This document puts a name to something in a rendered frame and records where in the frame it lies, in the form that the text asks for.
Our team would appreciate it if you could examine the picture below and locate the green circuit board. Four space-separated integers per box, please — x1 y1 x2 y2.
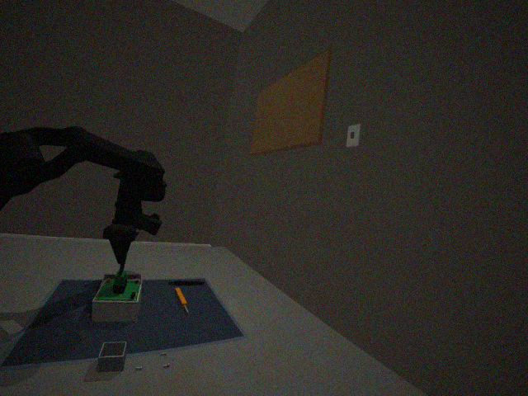
95 280 140 301

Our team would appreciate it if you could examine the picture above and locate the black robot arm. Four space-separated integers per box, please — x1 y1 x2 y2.
0 126 167 235

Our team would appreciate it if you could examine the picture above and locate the dark blue work mat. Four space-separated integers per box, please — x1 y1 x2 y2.
0 277 249 371

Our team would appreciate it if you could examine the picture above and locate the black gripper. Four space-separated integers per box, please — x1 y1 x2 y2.
103 198 141 264

